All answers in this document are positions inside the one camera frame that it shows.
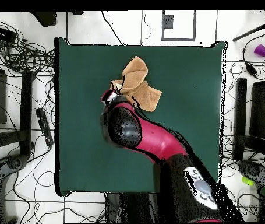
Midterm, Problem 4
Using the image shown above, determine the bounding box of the black power strip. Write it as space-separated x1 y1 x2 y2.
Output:
35 108 54 148

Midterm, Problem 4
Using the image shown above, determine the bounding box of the purple cup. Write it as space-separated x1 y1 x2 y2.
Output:
253 44 265 58

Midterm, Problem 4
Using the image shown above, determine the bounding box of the black cable tangle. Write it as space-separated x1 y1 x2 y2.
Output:
0 13 56 78

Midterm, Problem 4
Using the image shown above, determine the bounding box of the dark grey square patch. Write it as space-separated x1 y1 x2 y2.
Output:
163 15 174 29

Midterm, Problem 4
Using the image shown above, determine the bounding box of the dark grey stand foot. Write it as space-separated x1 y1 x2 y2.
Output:
0 153 29 223
238 159 265 190

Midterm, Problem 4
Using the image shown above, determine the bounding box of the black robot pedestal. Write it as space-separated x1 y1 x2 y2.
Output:
105 192 161 223

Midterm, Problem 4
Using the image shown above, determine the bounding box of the dark green table cloth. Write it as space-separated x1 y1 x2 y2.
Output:
54 37 227 197

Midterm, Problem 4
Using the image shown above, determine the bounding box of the black tripod pole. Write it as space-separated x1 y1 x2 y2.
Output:
232 10 265 43

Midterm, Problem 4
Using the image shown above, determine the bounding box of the yellow-green small object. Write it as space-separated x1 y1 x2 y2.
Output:
241 176 256 187

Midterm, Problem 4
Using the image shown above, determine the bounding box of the black power adapter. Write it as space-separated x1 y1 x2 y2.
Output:
245 62 259 79

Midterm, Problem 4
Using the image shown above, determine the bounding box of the dark rounded object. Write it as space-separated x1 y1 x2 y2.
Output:
29 11 58 27

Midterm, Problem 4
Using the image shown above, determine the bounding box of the orange terry towel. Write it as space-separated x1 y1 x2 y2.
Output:
109 55 162 113

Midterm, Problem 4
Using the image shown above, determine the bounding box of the black upright bar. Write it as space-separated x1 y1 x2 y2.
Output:
235 78 248 162
19 71 34 156

